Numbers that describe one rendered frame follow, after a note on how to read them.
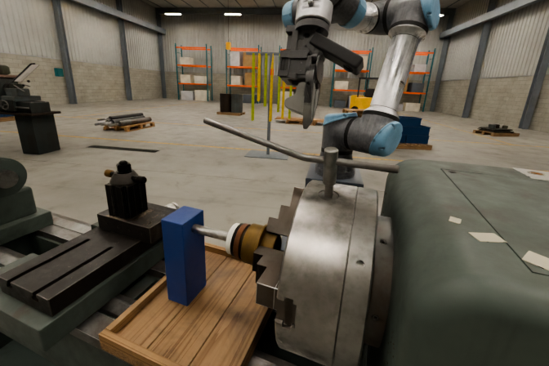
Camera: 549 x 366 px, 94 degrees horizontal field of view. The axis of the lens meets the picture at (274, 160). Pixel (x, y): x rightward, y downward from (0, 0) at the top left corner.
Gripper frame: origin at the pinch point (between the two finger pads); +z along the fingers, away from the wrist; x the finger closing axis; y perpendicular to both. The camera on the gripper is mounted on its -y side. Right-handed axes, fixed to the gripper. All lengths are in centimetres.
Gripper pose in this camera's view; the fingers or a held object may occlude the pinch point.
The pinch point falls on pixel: (309, 122)
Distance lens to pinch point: 54.7
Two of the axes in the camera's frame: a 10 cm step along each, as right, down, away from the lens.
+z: -1.3, 9.9, 0.3
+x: -3.3, -0.1, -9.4
